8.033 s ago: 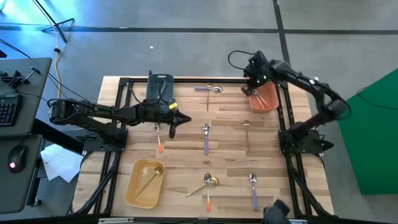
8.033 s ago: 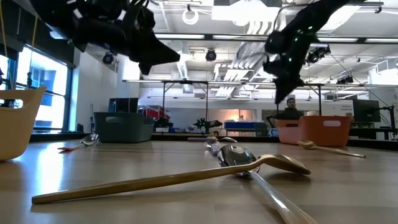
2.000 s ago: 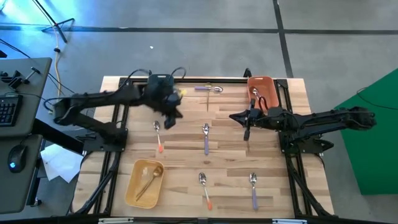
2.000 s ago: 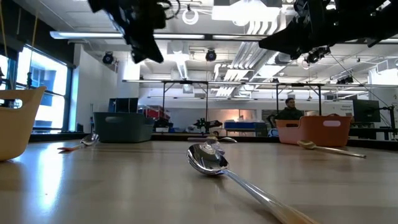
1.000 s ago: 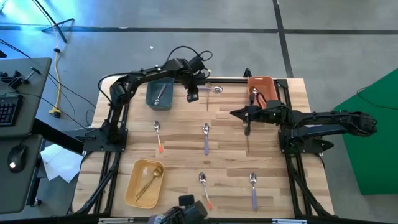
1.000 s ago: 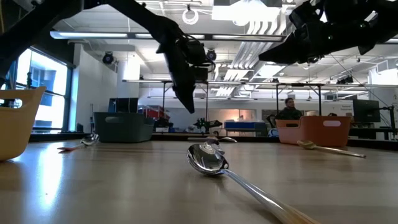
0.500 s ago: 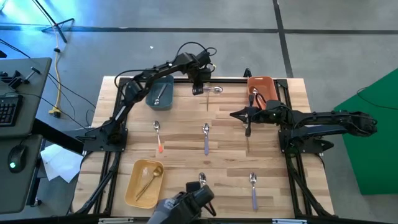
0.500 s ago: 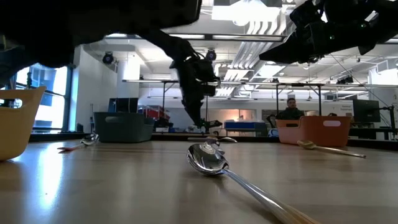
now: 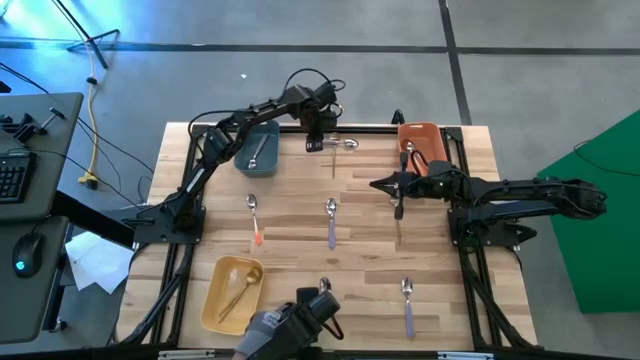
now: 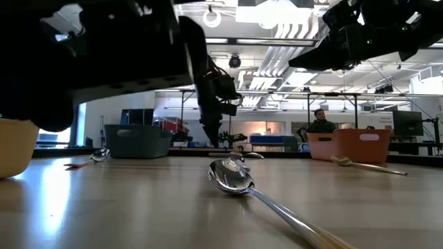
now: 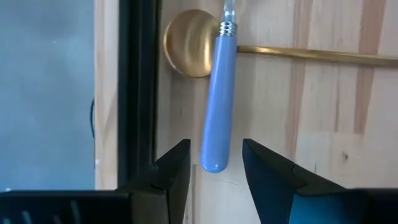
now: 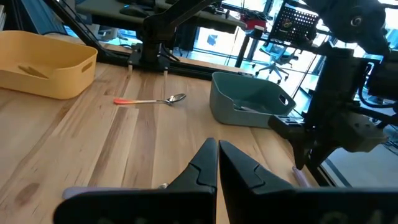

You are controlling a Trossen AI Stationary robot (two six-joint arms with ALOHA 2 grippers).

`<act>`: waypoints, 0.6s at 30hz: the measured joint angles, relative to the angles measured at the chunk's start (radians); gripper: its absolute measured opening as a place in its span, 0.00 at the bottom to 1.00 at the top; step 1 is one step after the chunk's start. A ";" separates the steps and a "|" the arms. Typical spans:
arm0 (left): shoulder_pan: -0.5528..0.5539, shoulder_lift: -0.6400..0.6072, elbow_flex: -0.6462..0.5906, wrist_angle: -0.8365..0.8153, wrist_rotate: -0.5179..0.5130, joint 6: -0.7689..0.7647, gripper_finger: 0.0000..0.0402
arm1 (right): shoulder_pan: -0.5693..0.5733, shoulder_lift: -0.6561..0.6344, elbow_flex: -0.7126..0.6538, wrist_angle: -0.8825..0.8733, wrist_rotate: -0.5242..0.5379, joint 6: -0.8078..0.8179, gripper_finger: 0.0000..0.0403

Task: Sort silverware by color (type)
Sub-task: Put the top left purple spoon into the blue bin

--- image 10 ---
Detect yellow plastic bin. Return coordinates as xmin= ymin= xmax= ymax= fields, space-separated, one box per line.
xmin=0 ymin=118 xmax=40 ymax=180

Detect person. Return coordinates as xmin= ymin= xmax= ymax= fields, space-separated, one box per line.
xmin=306 ymin=108 xmax=337 ymax=134

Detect black workbench frame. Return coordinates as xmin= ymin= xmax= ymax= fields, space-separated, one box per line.
xmin=155 ymin=89 xmax=443 ymax=131

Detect silver spoon orange handle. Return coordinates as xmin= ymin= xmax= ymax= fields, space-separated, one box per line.
xmin=63 ymin=147 xmax=111 ymax=169
xmin=207 ymin=158 xmax=359 ymax=249

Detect black aluminium table frame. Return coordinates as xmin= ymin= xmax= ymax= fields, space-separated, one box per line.
xmin=33 ymin=147 xmax=443 ymax=169

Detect black track lights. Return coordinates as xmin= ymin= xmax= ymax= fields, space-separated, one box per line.
xmin=374 ymin=84 xmax=395 ymax=95

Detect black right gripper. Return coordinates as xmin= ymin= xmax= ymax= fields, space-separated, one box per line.
xmin=288 ymin=0 xmax=422 ymax=72

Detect orange plastic bin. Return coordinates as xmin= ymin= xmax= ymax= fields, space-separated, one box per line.
xmin=306 ymin=128 xmax=392 ymax=165

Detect black computer monitor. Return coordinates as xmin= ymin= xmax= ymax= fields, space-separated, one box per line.
xmin=392 ymin=110 xmax=425 ymax=138

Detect blue storage box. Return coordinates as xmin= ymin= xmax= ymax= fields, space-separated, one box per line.
xmin=248 ymin=134 xmax=298 ymax=145

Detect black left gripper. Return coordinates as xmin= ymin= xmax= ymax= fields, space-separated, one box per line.
xmin=194 ymin=55 xmax=244 ymax=149

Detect white ring light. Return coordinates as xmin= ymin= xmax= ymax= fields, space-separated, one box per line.
xmin=202 ymin=9 xmax=223 ymax=29

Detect teal plastic bin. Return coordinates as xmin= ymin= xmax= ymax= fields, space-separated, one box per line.
xmin=103 ymin=124 xmax=173 ymax=160

